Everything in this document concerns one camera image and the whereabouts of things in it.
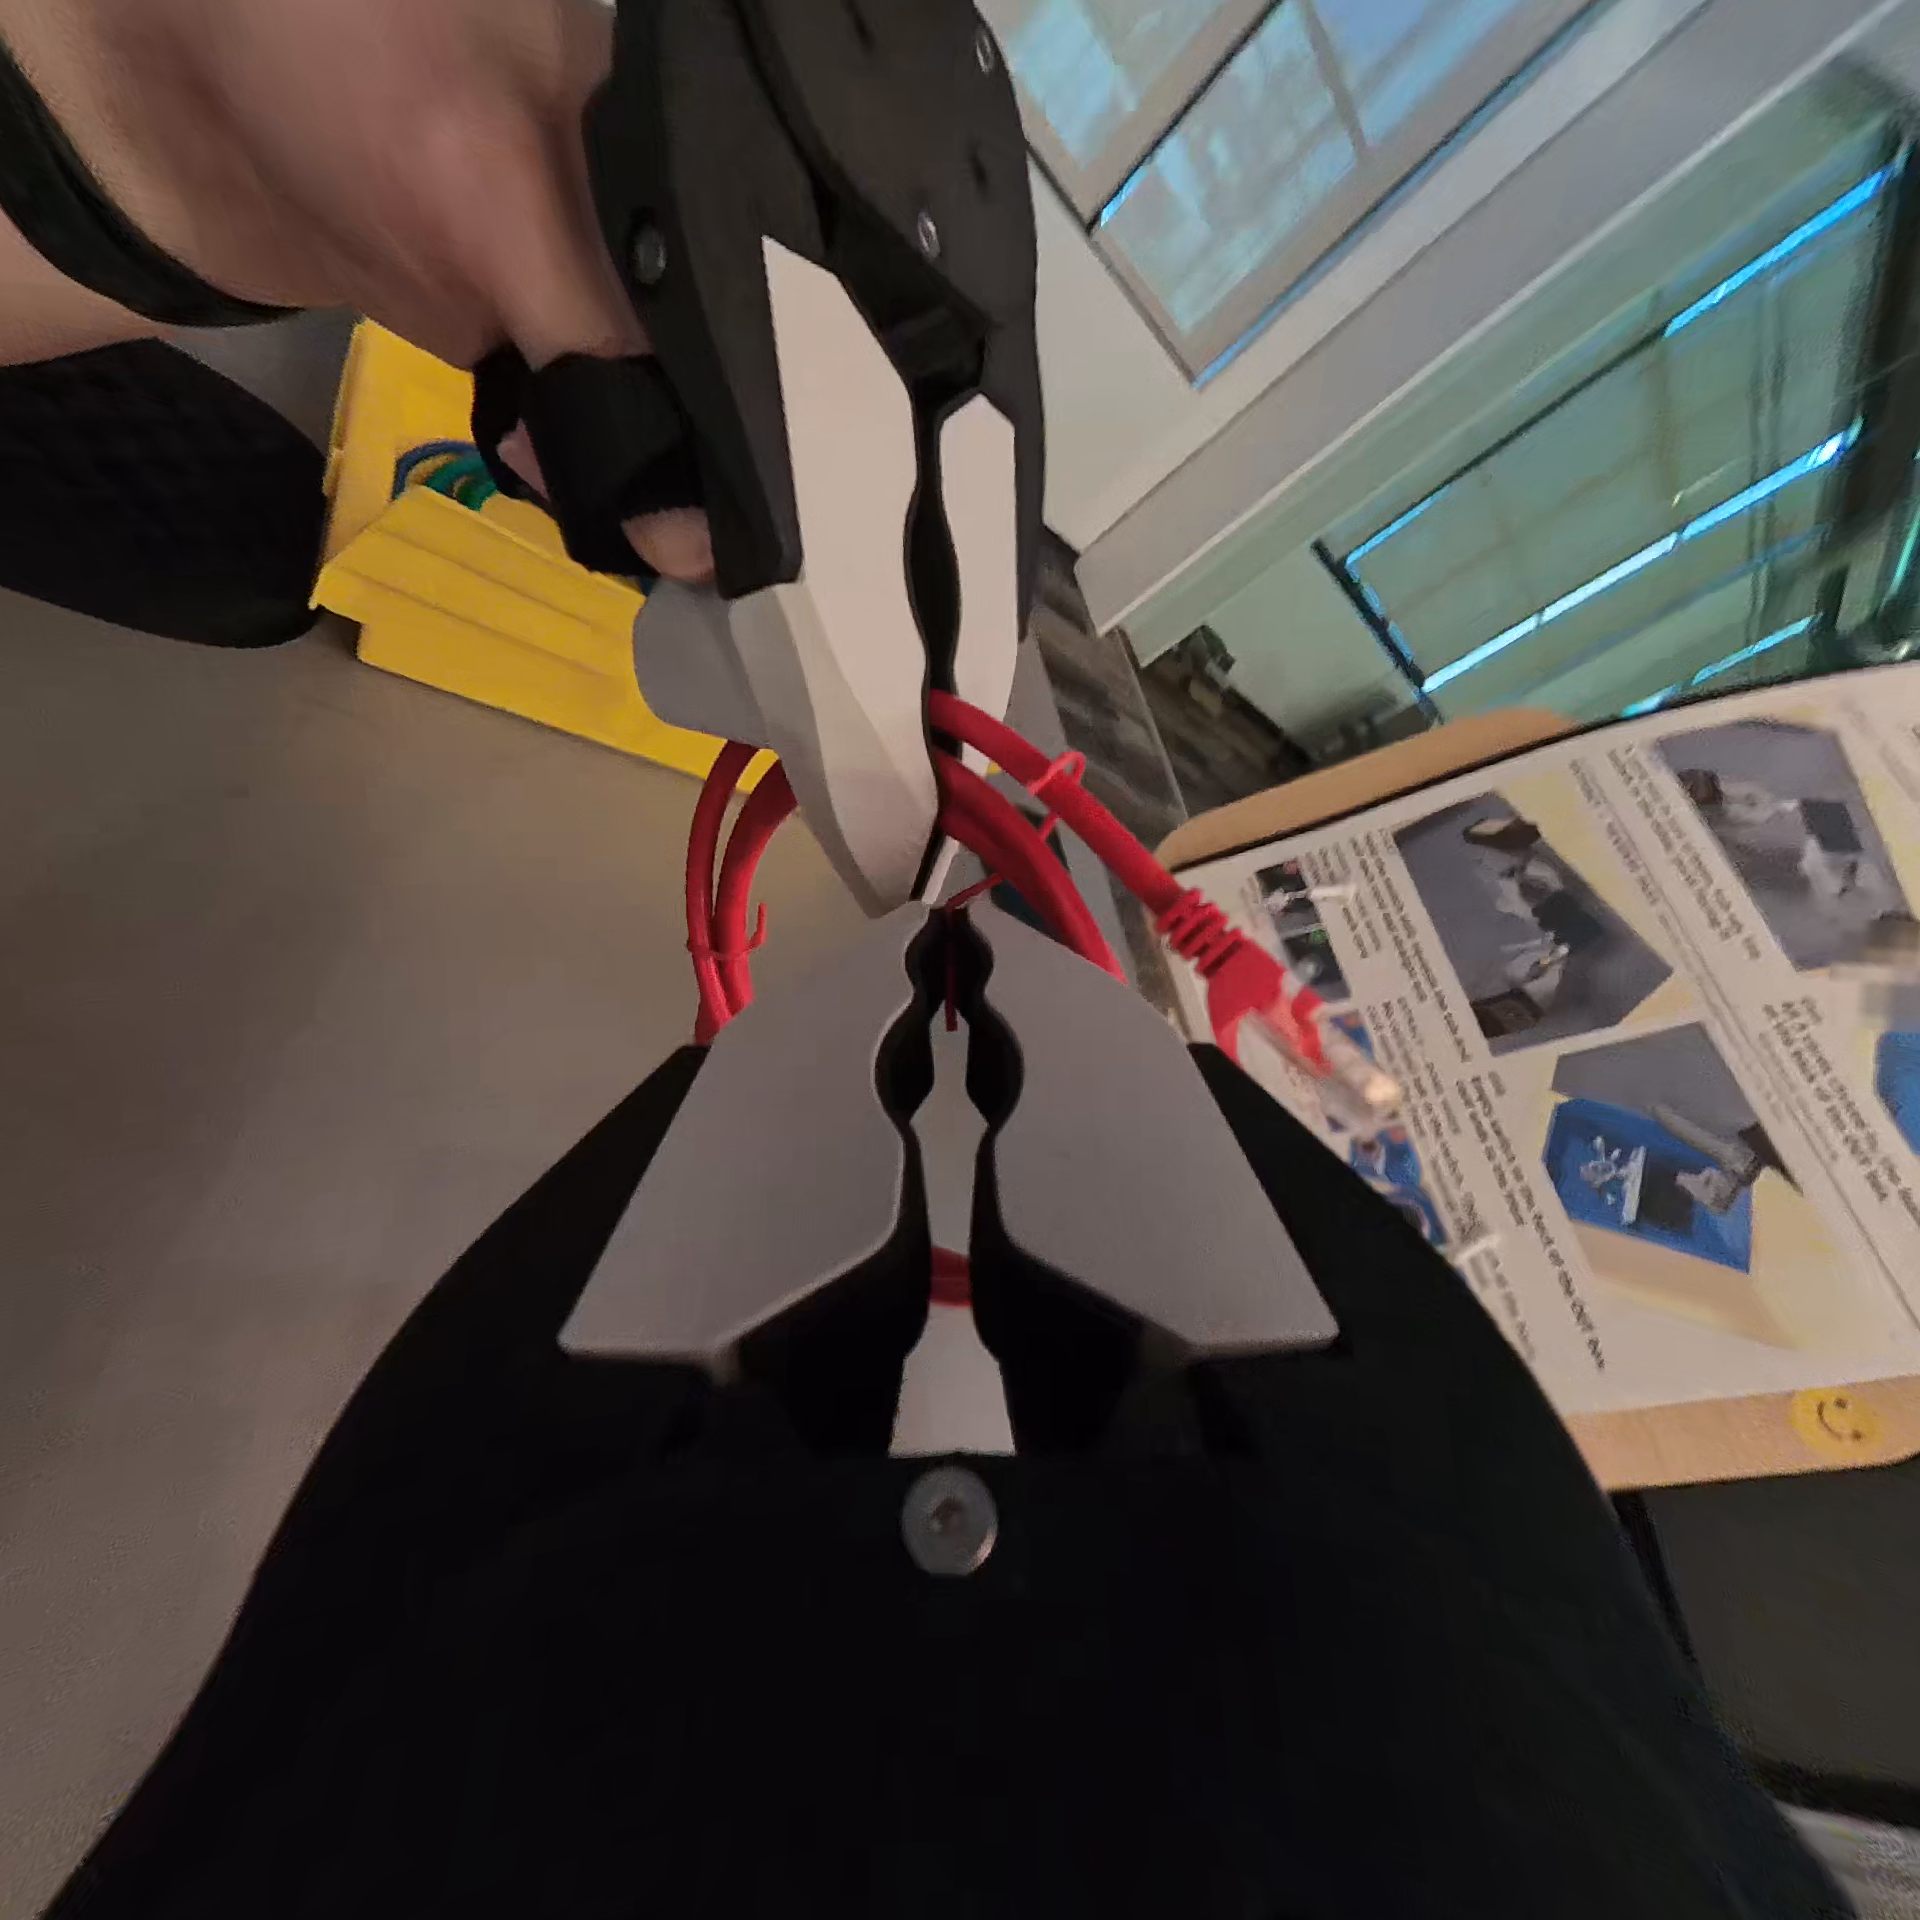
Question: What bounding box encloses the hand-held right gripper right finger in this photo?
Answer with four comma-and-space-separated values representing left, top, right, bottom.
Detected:
959, 909, 1343, 1444

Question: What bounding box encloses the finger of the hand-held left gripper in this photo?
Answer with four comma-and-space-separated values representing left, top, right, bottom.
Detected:
630, 231, 943, 921
932, 401, 1041, 909

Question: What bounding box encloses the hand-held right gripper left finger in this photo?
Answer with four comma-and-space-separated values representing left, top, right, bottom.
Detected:
556, 911, 938, 1444

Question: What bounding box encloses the red ethernet cable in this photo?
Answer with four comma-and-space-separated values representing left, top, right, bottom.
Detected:
681, 680, 1408, 1309

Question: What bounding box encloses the yellow plastic bin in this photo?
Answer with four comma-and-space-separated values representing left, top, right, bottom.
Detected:
306, 316, 781, 781

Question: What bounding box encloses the person's left forearm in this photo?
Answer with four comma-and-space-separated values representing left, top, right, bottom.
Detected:
0, 200, 308, 373

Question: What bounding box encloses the person's left hand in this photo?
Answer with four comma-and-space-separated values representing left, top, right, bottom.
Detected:
89, 0, 720, 589

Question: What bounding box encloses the large window with blind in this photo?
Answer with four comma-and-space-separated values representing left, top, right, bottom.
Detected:
989, 0, 1636, 383

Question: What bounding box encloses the printed instruction sheet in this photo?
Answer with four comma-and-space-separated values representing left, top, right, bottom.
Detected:
1177, 667, 1920, 1420

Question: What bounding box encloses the black textured armrest pad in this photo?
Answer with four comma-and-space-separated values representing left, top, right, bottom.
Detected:
0, 336, 332, 649

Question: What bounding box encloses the black wrist strap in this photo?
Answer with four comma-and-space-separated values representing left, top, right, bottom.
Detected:
0, 37, 295, 329

